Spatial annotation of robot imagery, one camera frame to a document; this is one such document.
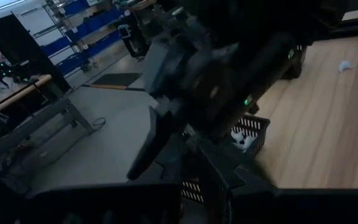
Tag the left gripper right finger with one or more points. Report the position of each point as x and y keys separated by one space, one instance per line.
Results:
x=222 y=177

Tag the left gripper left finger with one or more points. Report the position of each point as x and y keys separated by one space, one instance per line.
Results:
x=176 y=168

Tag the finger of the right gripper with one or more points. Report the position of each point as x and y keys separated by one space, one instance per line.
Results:
x=149 y=140

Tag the white ghost decoration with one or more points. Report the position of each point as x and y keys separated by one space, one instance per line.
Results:
x=237 y=137
x=248 y=142
x=345 y=66

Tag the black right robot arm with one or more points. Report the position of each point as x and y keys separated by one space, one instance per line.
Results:
x=259 y=18

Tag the black plastic lattice basket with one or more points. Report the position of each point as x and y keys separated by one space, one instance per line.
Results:
x=191 y=190
x=259 y=124

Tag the black floor mat orange edge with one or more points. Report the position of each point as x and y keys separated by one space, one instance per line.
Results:
x=117 y=80

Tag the grey metal table legs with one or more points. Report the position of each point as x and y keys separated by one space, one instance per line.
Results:
x=42 y=124

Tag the blue storage shelving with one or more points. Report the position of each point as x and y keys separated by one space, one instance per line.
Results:
x=82 y=28

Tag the wooden workbench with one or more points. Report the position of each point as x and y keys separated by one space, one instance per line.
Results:
x=14 y=96

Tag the black partition panel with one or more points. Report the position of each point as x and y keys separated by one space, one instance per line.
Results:
x=26 y=46

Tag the black aluminium table frame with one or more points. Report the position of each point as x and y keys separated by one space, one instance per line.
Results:
x=353 y=28

